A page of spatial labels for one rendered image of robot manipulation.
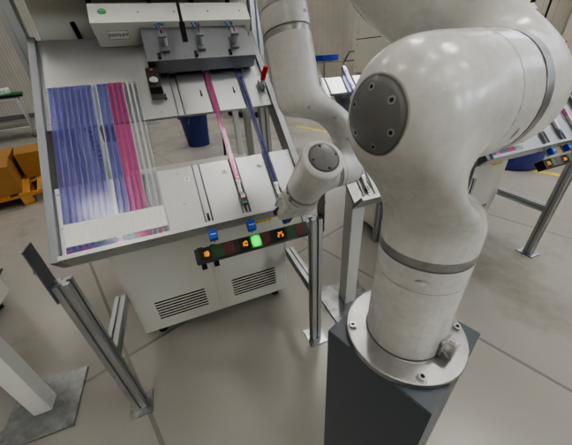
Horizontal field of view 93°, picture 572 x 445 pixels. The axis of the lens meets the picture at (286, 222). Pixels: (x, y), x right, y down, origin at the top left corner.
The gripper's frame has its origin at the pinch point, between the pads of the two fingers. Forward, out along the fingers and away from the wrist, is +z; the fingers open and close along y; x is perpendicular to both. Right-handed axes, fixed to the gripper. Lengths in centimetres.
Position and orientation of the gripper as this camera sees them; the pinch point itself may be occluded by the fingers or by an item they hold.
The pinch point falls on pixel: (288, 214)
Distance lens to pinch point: 80.1
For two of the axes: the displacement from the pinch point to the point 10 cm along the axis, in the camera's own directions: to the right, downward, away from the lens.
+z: -2.1, 3.1, 9.3
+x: -3.1, -9.2, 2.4
